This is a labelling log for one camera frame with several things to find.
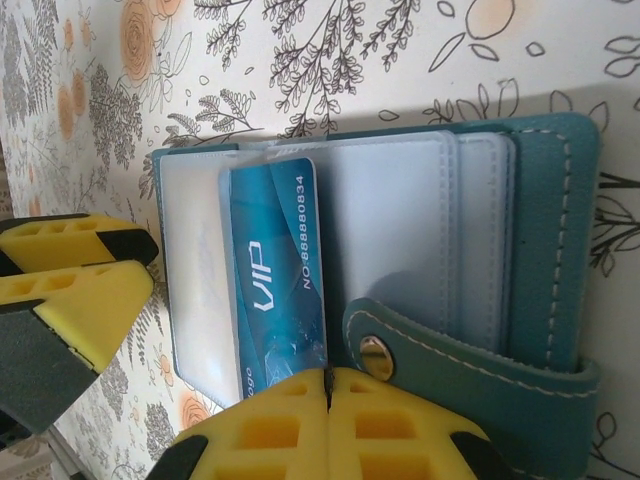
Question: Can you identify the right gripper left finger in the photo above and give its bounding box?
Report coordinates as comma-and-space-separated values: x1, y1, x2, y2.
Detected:
167, 367, 332, 480

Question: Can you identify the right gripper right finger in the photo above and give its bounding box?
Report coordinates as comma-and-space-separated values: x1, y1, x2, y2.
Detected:
327, 367, 509, 480

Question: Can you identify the blue VIP card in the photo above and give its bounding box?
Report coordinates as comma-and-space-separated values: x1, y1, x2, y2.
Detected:
217, 157, 330, 404

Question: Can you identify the teal leather card holder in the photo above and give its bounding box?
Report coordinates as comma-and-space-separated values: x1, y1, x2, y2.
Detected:
149, 112, 602, 416

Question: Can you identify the floral table mat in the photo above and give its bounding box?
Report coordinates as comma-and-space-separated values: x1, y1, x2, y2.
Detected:
0, 0, 640, 480

